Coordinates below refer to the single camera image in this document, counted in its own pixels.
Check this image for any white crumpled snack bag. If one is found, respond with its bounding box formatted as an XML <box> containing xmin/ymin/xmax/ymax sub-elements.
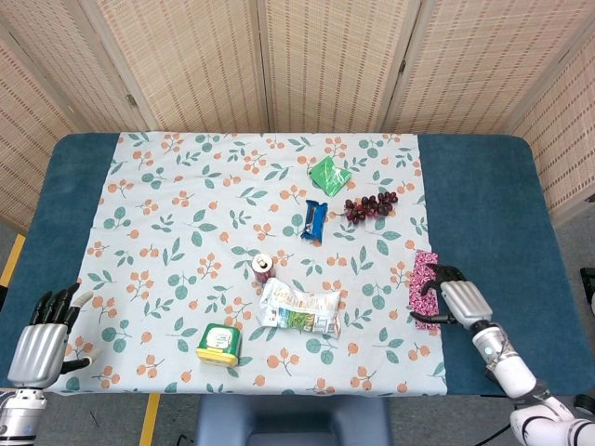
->
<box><xmin>257</xmin><ymin>277</ymin><xmax>344</xmax><ymax>339</ymax></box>

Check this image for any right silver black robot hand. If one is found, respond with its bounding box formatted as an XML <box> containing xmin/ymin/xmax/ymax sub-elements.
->
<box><xmin>409</xmin><ymin>263</ymin><xmax>494</xmax><ymax>332</ymax></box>

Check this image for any red drink can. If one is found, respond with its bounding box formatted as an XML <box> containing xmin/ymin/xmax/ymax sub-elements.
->
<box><xmin>251</xmin><ymin>253</ymin><xmax>277</xmax><ymax>284</ymax></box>

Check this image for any yellow floor tape strip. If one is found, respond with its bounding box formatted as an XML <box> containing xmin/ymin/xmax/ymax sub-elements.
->
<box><xmin>139</xmin><ymin>393</ymin><xmax>162</xmax><ymax>446</ymax></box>
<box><xmin>0</xmin><ymin>233</ymin><xmax>27</xmax><ymax>287</ymax></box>

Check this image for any black box object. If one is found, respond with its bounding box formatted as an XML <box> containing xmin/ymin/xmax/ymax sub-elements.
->
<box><xmin>579</xmin><ymin>267</ymin><xmax>595</xmax><ymax>303</ymax></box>

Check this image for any blue table cover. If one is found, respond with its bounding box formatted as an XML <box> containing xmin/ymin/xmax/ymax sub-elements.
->
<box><xmin>0</xmin><ymin>132</ymin><xmax>595</xmax><ymax>399</ymax></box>

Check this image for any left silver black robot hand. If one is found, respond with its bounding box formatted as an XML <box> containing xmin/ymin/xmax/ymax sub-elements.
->
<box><xmin>7</xmin><ymin>282</ymin><xmax>101</xmax><ymax>390</ymax></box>

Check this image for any green yellow plastic container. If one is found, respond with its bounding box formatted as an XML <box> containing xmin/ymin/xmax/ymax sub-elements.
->
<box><xmin>195</xmin><ymin>322</ymin><xmax>243</xmax><ymax>369</ymax></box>

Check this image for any green snack packet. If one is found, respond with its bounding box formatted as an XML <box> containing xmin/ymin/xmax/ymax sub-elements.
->
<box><xmin>306</xmin><ymin>156</ymin><xmax>352</xmax><ymax>198</ymax></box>

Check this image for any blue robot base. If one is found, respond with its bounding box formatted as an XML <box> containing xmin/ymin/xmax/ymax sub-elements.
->
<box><xmin>193</xmin><ymin>394</ymin><xmax>394</xmax><ymax>446</ymax></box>

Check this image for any blue cookie packet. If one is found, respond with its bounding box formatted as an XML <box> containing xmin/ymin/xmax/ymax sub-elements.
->
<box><xmin>299</xmin><ymin>199</ymin><xmax>329</xmax><ymax>243</ymax></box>

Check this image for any black floor cable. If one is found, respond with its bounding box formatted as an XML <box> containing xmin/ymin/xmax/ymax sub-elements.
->
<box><xmin>481</xmin><ymin>421</ymin><xmax>510</xmax><ymax>446</ymax></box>

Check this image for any woven bamboo screen panel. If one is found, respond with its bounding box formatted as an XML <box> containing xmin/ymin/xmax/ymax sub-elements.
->
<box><xmin>380</xmin><ymin>0</ymin><xmax>595</xmax><ymax>134</ymax></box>
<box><xmin>78</xmin><ymin>0</ymin><xmax>271</xmax><ymax>134</ymax></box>
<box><xmin>0</xmin><ymin>0</ymin><xmax>154</xmax><ymax>134</ymax></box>
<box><xmin>506</xmin><ymin>27</ymin><xmax>595</xmax><ymax>227</ymax></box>
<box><xmin>258</xmin><ymin>0</ymin><xmax>422</xmax><ymax>134</ymax></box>
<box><xmin>0</xmin><ymin>27</ymin><xmax>80</xmax><ymax>233</ymax></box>

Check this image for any floral tablecloth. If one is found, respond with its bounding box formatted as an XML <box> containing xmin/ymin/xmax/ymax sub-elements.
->
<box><xmin>45</xmin><ymin>132</ymin><xmax>448</xmax><ymax>397</ymax></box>

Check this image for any dark red grape bunch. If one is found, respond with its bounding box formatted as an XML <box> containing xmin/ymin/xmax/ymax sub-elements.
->
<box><xmin>330</xmin><ymin>190</ymin><xmax>400</xmax><ymax>226</ymax></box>

